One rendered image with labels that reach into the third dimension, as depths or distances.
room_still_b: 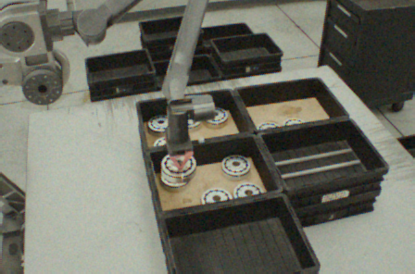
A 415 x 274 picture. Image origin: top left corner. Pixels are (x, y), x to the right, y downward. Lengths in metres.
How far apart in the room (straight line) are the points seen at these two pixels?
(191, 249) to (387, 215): 0.77
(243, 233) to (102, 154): 0.77
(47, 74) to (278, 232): 0.92
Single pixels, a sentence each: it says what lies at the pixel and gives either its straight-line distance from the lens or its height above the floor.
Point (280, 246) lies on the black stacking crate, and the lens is 1.44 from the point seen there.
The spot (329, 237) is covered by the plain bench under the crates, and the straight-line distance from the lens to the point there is 1.66.
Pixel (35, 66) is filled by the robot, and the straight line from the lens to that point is 1.60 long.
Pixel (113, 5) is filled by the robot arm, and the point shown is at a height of 1.49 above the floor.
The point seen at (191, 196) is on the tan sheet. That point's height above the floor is 0.83.
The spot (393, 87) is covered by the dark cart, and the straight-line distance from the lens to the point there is 3.34.
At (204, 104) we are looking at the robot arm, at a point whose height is 1.26.
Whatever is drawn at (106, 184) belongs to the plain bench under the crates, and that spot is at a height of 0.70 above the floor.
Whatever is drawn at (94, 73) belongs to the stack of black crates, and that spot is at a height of 0.49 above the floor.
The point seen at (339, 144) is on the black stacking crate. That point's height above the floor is 0.83.
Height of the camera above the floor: 1.98
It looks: 38 degrees down
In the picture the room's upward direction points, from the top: straight up
